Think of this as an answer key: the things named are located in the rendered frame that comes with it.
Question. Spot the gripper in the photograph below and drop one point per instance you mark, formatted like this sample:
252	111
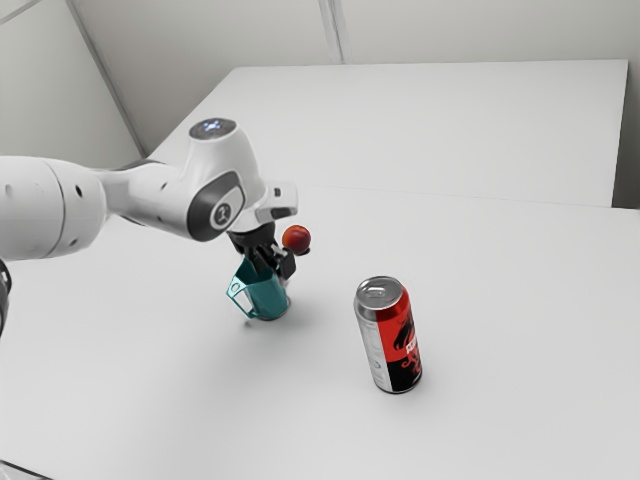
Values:
252	240

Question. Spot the teal faceted mug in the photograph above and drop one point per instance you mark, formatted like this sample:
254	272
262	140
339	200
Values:
264	297

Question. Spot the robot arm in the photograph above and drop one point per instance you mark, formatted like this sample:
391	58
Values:
150	195

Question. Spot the red orange peach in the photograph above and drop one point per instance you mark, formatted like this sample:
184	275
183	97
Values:
296	237

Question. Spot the red black silver can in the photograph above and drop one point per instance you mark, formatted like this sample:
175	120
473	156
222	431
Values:
389	336

